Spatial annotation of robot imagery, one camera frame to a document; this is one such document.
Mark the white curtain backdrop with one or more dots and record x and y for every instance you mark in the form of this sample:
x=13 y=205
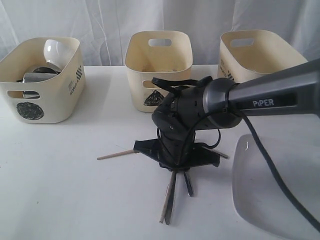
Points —
x=104 y=27

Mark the white square plate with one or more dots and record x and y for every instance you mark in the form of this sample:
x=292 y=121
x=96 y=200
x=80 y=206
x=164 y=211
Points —
x=257 y=197

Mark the steel fork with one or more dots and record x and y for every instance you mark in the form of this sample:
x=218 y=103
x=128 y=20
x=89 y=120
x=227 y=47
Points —
x=224 y=155

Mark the cream bin with circle mark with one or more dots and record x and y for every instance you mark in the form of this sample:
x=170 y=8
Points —
x=45 y=102

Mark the cream bin with square mark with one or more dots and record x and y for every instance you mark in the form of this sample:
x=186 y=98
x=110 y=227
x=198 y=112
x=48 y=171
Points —
x=248 y=54

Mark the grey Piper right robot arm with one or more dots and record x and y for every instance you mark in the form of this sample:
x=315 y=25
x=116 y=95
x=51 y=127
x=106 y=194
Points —
x=215 y=104

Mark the steel spoon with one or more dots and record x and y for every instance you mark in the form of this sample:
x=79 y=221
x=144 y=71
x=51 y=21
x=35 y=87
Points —
x=188 y=182

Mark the white ceramic bowl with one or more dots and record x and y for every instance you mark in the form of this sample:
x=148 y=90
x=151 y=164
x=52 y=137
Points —
x=57 y=53

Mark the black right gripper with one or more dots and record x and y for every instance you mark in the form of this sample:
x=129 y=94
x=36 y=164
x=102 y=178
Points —
x=180 y=154

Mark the diagonal wooden chopstick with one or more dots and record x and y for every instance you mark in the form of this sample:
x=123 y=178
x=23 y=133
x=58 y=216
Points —
x=162 y=218

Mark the tall steel mug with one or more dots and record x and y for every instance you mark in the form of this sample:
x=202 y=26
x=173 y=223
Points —
x=34 y=77

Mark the steel table knife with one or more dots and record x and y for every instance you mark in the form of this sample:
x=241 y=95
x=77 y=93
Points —
x=169 y=209

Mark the horizontal wooden chopstick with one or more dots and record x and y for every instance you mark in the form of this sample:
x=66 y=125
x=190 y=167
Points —
x=118 y=154

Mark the cream bin with triangle mark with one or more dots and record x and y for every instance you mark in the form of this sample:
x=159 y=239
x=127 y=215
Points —
x=163 y=54

